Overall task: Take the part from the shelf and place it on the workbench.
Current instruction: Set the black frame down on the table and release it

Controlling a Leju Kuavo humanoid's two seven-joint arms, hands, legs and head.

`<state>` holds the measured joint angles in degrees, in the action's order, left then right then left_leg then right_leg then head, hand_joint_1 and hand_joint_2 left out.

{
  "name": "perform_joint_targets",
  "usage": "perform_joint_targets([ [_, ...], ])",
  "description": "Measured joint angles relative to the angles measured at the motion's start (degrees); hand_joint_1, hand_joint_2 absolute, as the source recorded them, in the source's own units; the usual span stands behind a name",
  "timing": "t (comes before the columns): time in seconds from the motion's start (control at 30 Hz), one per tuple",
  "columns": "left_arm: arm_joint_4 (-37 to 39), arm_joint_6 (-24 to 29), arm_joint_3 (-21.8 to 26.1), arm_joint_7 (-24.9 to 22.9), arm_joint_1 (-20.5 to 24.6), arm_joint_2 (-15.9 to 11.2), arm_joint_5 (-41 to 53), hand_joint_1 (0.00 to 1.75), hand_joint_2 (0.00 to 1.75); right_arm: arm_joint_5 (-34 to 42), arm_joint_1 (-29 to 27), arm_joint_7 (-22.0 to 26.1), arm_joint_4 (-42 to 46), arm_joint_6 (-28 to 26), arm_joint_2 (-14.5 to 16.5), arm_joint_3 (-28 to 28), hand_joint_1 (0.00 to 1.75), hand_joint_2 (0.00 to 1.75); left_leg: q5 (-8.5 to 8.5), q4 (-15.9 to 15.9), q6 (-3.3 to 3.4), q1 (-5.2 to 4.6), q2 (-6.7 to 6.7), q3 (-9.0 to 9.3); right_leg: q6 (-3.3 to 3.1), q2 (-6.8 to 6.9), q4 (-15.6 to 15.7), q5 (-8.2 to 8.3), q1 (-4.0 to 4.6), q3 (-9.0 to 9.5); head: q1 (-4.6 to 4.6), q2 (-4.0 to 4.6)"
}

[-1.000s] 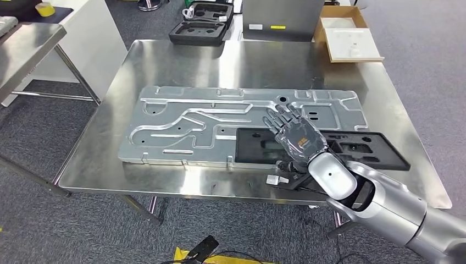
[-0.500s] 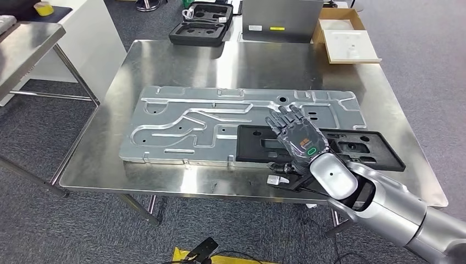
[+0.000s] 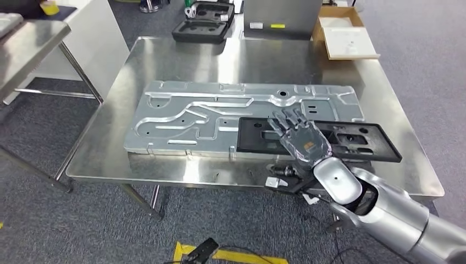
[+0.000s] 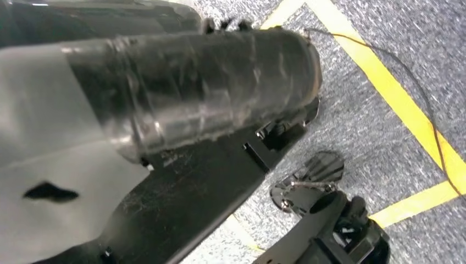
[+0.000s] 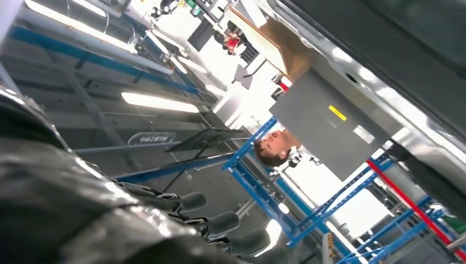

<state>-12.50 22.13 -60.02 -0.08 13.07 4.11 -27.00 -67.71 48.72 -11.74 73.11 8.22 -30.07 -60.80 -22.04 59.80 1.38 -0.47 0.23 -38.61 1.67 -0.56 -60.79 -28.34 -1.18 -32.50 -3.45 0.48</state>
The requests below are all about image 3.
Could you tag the black plastic panel part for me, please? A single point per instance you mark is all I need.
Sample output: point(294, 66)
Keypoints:
point(251, 136)

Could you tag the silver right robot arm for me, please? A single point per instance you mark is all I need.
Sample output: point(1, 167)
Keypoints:
point(393, 215)

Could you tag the stainless steel workbench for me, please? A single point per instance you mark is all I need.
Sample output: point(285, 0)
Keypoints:
point(182, 58)

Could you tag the stamped aluminium plate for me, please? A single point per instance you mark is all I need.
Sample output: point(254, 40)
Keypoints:
point(174, 109)

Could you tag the black foam tool case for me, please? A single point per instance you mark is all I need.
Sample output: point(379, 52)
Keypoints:
point(202, 31)

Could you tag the grey metal box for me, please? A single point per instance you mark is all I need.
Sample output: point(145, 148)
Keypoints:
point(284, 12)

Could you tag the white flat board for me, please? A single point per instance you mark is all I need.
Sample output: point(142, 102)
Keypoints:
point(349, 43)

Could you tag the chrome stanchion base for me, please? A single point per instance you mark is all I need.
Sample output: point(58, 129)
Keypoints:
point(149, 5)

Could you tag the white cabinet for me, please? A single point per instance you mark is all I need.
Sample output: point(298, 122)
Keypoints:
point(102, 54)

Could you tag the open cardboard box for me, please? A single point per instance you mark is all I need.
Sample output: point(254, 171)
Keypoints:
point(338, 12)

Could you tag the dark mat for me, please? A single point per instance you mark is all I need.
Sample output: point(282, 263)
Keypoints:
point(67, 12)

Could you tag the yellow cup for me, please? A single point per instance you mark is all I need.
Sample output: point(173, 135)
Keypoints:
point(50, 8)

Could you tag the small stainless steel table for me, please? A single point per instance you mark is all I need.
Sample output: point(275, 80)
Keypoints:
point(29, 43)

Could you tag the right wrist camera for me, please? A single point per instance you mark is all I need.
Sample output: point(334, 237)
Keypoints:
point(276, 182)

